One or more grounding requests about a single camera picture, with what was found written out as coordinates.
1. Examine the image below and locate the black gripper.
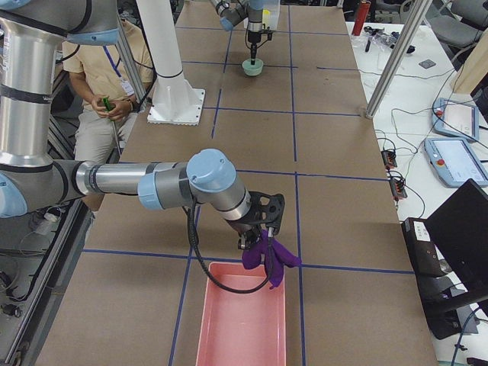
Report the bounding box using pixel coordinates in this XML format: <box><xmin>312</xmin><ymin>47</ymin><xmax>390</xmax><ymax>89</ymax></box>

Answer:
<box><xmin>227</xmin><ymin>207</ymin><xmax>265</xmax><ymax>251</ymax></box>
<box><xmin>246</xmin><ymin>22</ymin><xmax>272</xmax><ymax>52</ymax></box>

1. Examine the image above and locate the purple cloth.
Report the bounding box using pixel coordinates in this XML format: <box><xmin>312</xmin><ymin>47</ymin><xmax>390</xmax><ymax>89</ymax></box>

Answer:
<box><xmin>242</xmin><ymin>230</ymin><xmax>302</xmax><ymax>289</ymax></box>

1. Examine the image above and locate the green bowl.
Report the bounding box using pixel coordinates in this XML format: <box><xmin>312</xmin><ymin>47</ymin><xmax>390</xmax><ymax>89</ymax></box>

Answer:
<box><xmin>241</xmin><ymin>58</ymin><xmax>264</xmax><ymax>77</ymax></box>

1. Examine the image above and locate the yellow cup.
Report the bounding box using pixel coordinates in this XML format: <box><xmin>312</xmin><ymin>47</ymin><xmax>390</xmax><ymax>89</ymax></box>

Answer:
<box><xmin>262</xmin><ymin>8</ymin><xmax>271</xmax><ymax>29</ymax></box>

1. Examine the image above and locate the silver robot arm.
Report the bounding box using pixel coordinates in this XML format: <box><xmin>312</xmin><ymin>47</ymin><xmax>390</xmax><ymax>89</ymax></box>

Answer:
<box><xmin>210</xmin><ymin>0</ymin><xmax>273</xmax><ymax>59</ymax></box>
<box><xmin>1</xmin><ymin>1</ymin><xmax>265</xmax><ymax>249</ymax></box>

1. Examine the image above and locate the clear plastic box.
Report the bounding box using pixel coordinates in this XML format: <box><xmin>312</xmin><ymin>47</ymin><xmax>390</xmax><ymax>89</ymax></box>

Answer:
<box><xmin>263</xmin><ymin>0</ymin><xmax>281</xmax><ymax>31</ymax></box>

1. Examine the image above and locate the black computer box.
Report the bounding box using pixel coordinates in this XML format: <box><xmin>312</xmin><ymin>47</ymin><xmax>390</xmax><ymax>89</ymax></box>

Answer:
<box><xmin>401</xmin><ymin>217</ymin><xmax>487</xmax><ymax>339</ymax></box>

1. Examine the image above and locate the pink plastic tray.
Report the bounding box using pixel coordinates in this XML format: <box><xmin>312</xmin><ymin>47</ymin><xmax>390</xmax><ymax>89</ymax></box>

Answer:
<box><xmin>196</xmin><ymin>281</ymin><xmax>287</xmax><ymax>365</ymax></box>

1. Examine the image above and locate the red cylinder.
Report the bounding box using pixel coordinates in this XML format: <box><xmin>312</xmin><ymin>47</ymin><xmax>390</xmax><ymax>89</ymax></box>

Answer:
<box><xmin>352</xmin><ymin>0</ymin><xmax>371</xmax><ymax>37</ymax></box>

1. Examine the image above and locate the seated person beige shirt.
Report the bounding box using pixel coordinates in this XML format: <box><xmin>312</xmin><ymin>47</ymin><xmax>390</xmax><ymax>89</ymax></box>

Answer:
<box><xmin>63</xmin><ymin>18</ymin><xmax>156</xmax><ymax>213</ymax></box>

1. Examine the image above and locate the orange connector module lower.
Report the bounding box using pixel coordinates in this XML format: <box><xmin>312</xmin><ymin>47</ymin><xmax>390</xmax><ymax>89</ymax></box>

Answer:
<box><xmin>389</xmin><ymin>177</ymin><xmax>408</xmax><ymax>201</ymax></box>

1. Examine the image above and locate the orange connector module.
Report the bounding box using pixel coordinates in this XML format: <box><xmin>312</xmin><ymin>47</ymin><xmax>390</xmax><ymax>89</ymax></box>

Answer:
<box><xmin>381</xmin><ymin>149</ymin><xmax>397</xmax><ymax>170</ymax></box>
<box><xmin>389</xmin><ymin>177</ymin><xmax>408</xmax><ymax>201</ymax></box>

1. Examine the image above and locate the orange connector module upper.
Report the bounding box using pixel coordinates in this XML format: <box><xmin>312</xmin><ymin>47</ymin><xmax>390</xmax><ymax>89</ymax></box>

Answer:
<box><xmin>381</xmin><ymin>149</ymin><xmax>397</xmax><ymax>170</ymax></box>

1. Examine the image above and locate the upper teach pendant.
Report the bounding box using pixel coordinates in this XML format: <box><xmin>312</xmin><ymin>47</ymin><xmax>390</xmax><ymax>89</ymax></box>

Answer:
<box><xmin>432</xmin><ymin>98</ymin><xmax>480</xmax><ymax>142</ymax></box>

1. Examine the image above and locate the teach pendant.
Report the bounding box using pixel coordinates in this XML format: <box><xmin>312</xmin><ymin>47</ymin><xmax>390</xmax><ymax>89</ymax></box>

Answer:
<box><xmin>432</xmin><ymin>98</ymin><xmax>480</xmax><ymax>142</ymax></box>
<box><xmin>424</xmin><ymin>137</ymin><xmax>487</xmax><ymax>188</ymax></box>

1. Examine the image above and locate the black monitor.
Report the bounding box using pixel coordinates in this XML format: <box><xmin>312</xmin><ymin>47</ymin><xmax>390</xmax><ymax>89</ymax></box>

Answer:
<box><xmin>425</xmin><ymin>179</ymin><xmax>487</xmax><ymax>290</ymax></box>

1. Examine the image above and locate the lower teach pendant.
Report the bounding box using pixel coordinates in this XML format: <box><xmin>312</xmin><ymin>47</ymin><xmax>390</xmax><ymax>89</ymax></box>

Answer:
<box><xmin>424</xmin><ymin>137</ymin><xmax>487</xmax><ymax>188</ymax></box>

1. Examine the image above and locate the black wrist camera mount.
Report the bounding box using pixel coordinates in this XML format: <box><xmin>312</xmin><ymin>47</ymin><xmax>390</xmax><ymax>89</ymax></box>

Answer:
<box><xmin>249</xmin><ymin>191</ymin><xmax>285</xmax><ymax>236</ymax></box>

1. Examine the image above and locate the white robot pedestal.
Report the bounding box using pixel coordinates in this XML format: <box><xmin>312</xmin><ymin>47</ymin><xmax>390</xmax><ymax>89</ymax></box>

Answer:
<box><xmin>137</xmin><ymin>0</ymin><xmax>205</xmax><ymax>126</ymax></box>

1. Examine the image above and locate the aluminium frame post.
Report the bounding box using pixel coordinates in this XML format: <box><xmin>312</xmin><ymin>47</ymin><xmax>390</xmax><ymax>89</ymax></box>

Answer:
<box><xmin>364</xmin><ymin>0</ymin><xmax>432</xmax><ymax>119</ymax></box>

